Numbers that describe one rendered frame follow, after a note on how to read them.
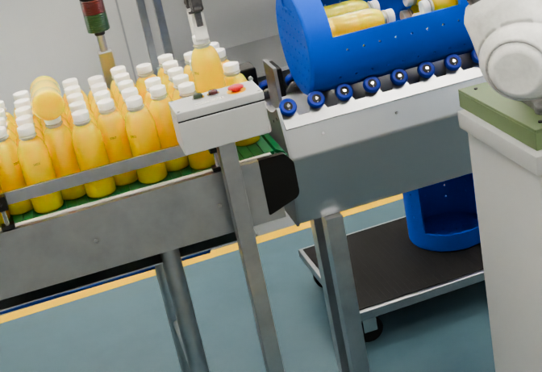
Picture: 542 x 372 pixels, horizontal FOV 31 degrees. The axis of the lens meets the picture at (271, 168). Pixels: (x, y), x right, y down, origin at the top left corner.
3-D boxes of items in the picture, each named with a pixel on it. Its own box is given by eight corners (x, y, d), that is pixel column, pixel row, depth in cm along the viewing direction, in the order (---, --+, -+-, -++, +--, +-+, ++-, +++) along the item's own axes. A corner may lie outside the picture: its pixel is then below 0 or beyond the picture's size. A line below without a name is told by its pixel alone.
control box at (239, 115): (271, 132, 220) (263, 89, 216) (185, 156, 217) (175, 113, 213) (260, 119, 229) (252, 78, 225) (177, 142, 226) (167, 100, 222)
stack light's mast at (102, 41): (116, 50, 273) (102, -6, 266) (94, 56, 271) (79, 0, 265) (114, 45, 278) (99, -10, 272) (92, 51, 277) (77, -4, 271)
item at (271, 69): (290, 112, 251) (281, 66, 247) (281, 114, 251) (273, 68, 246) (279, 102, 261) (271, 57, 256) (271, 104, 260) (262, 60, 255)
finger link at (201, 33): (202, 9, 227) (202, 10, 226) (208, 38, 229) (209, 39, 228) (189, 12, 226) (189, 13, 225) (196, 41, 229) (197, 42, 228)
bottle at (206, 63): (216, 109, 243) (202, 36, 236) (237, 111, 238) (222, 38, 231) (197, 119, 238) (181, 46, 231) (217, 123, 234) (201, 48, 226)
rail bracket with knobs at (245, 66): (264, 103, 270) (257, 68, 266) (239, 110, 269) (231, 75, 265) (255, 94, 279) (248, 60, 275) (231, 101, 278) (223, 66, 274)
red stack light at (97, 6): (106, 12, 268) (103, -3, 267) (84, 18, 267) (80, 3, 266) (104, 7, 274) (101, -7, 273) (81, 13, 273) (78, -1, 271)
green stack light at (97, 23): (111, 29, 270) (106, 12, 268) (89, 35, 269) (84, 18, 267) (109, 25, 276) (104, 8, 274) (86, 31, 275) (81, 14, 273)
